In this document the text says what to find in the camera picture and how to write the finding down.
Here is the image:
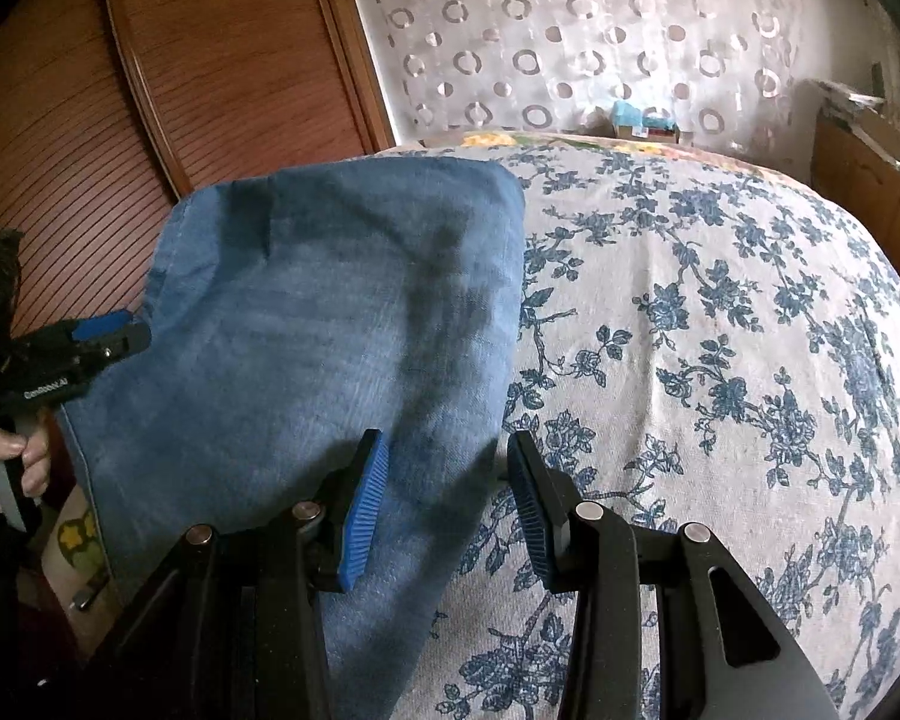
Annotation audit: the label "blue denim pants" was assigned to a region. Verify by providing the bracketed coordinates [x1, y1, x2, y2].
[55, 159, 527, 720]

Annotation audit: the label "brown wooden cabinet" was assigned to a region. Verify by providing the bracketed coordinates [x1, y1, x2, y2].
[810, 100, 900, 230]

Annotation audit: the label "white circle pattern curtain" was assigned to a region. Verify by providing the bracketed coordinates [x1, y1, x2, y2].
[336, 0, 820, 160]

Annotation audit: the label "blue floral white quilt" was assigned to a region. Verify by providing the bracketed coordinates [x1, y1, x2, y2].
[311, 141, 900, 720]

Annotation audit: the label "pink flower print blanket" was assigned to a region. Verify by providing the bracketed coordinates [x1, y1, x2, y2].
[420, 127, 812, 182]

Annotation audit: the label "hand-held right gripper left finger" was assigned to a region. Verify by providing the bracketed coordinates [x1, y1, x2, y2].
[82, 427, 392, 720]

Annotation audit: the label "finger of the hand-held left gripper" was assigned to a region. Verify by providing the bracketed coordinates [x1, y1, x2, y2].
[81, 324, 153, 365]
[69, 310, 134, 344]

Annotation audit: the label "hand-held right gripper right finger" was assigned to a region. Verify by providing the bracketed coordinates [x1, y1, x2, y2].
[505, 429, 842, 720]

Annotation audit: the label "brown wooden wardrobe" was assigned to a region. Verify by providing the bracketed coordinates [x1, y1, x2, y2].
[0, 0, 400, 466]

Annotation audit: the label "small cardboard box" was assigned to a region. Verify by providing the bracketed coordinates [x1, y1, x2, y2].
[610, 100, 685, 145]

